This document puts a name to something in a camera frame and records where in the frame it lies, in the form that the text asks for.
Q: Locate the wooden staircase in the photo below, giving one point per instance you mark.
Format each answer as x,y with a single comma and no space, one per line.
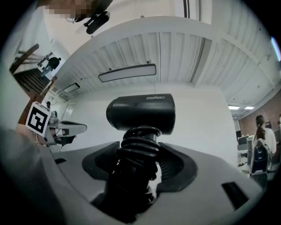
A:
28,77

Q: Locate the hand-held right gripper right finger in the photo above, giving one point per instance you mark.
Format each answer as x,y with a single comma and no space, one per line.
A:
208,175

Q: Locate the person's face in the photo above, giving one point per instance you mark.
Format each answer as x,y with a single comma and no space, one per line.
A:
65,6

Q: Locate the grey and black backpack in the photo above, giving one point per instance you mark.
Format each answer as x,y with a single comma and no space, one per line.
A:
260,153

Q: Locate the black head-mounted camera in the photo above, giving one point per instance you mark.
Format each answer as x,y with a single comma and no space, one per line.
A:
96,23

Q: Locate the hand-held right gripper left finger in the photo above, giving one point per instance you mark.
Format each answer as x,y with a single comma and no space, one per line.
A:
72,167

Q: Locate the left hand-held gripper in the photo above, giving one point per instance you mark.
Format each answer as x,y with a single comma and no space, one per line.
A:
37,118

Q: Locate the person's left forearm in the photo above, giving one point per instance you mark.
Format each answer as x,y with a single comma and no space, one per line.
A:
24,131

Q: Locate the black hair dryer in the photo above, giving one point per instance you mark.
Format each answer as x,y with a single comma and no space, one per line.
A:
142,114

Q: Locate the long ceiling light panel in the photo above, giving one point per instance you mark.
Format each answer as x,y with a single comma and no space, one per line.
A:
127,72

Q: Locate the short ceiling light panel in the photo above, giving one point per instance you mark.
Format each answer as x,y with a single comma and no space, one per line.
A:
72,88

